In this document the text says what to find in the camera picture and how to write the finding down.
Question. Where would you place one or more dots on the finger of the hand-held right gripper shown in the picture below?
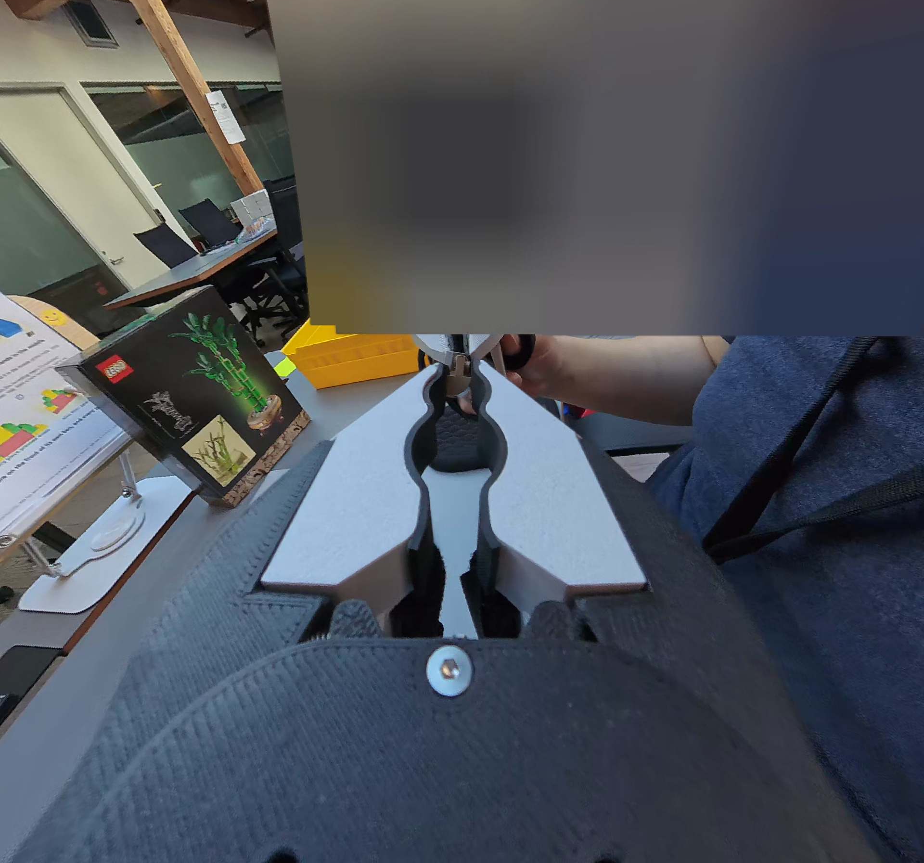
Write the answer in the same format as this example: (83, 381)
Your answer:
(439, 347)
(488, 347)

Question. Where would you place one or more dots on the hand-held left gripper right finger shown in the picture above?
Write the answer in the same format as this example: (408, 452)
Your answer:
(556, 509)

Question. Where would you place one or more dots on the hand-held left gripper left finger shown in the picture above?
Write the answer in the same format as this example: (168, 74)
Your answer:
(346, 502)

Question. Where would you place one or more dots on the small tan lego piece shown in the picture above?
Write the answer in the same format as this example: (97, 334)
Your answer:
(458, 374)

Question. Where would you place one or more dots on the person's right forearm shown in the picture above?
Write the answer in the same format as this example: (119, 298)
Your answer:
(642, 379)

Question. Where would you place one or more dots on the black lego set box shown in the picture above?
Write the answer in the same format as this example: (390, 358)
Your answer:
(195, 401)

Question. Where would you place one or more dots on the person's right hand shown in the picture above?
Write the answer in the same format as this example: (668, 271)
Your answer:
(541, 372)

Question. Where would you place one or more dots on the yellow plastic bin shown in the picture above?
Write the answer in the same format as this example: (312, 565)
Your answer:
(354, 361)

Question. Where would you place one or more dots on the black office chair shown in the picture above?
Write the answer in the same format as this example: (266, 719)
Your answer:
(209, 222)
(285, 227)
(167, 243)

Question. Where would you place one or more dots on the white storage boxes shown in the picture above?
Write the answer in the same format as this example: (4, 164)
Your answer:
(251, 209)

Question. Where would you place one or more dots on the white sheet stand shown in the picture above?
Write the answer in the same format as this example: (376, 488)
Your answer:
(108, 538)

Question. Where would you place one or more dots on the grey office table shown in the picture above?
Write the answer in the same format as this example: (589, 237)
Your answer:
(188, 271)

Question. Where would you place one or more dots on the person's blue shirt torso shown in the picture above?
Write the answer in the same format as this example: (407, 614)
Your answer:
(830, 625)

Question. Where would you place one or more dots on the white paper notice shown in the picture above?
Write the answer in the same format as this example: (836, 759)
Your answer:
(225, 116)

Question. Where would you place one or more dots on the printed instruction sheet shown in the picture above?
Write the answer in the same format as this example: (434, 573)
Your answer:
(43, 415)

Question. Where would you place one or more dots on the cardboard with smiley sticker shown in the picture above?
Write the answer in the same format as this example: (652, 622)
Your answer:
(58, 325)

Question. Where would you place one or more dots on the white door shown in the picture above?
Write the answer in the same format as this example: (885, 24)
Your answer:
(79, 177)

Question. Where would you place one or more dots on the wooden support post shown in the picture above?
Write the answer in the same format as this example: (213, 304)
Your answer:
(180, 61)

